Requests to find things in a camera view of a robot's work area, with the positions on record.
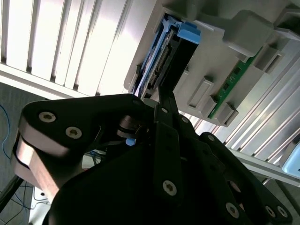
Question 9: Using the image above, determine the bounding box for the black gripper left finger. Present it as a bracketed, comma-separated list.
[13, 85, 186, 207]

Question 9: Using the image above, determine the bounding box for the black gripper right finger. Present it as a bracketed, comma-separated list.
[168, 92, 295, 225]

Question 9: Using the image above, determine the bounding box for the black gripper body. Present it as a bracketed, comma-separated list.
[48, 143, 235, 225]

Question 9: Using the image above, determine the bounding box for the hard disk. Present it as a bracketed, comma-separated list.
[134, 13, 202, 100]

